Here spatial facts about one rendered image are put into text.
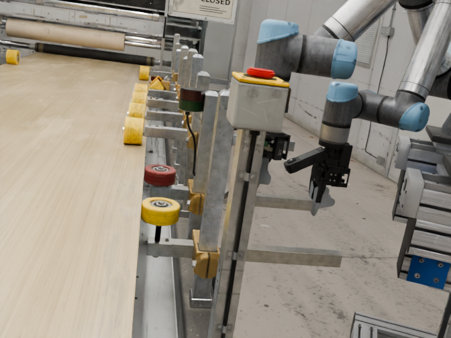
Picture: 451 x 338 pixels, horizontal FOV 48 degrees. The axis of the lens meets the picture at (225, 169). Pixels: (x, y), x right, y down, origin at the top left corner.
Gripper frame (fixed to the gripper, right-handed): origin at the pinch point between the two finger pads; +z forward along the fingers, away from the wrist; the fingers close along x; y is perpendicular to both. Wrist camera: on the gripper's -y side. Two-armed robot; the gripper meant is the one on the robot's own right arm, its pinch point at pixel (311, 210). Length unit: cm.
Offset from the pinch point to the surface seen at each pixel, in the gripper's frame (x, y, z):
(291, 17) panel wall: 681, 162, -66
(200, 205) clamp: -8.1, -31.7, -2.0
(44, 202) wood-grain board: -28, -65, -8
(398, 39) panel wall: 373, 195, -52
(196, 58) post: 44, -32, -34
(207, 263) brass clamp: -33.5, -32.1, 0.8
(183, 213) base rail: 18.8, -33.0, 11.2
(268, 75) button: -57, -31, -40
